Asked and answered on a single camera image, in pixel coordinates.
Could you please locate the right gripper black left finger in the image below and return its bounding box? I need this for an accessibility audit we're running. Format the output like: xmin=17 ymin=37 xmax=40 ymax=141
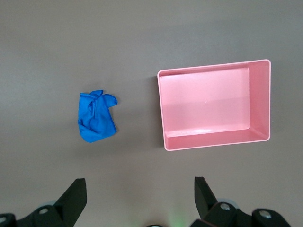
xmin=0 ymin=178 xmax=87 ymax=227

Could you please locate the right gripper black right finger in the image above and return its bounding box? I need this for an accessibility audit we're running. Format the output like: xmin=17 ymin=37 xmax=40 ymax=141
xmin=189 ymin=176 xmax=294 ymax=227

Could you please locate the blue glove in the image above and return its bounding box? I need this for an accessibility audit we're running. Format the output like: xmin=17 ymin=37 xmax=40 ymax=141
xmin=77 ymin=89 xmax=118 ymax=143

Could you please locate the pink plastic box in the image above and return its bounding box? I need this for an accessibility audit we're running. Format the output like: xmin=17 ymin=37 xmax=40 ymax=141
xmin=157 ymin=59 xmax=272 ymax=152

